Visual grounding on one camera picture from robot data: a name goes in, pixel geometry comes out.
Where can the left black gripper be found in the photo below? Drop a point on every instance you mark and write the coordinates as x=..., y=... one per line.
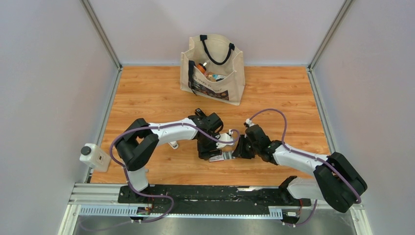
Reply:
x=205, y=153

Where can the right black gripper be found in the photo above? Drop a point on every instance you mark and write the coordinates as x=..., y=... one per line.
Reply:
x=239, y=152

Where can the staple box with staples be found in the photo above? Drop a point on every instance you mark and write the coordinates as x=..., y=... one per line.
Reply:
x=223, y=157

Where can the white stapler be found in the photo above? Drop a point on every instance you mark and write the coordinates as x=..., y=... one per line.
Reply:
x=174, y=144

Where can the black stapler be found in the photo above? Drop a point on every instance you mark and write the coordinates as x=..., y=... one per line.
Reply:
x=200, y=114

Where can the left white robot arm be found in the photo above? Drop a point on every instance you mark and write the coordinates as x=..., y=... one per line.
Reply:
x=140, y=139

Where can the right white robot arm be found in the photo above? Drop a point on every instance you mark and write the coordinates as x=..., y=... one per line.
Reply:
x=334, y=179

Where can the packaged items in bag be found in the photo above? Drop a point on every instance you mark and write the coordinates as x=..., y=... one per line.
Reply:
x=214, y=77

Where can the orange capped bottle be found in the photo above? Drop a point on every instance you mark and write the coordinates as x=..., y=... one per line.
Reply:
x=202, y=67

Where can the beige canvas tote bag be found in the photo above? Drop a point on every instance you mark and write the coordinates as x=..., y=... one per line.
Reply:
x=222, y=57

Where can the white box with knob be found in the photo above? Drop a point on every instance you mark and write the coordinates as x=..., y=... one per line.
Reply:
x=95, y=157

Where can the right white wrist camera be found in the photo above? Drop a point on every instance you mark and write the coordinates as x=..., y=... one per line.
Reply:
x=248, y=123

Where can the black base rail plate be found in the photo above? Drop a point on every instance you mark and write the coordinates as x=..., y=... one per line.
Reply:
x=217, y=200

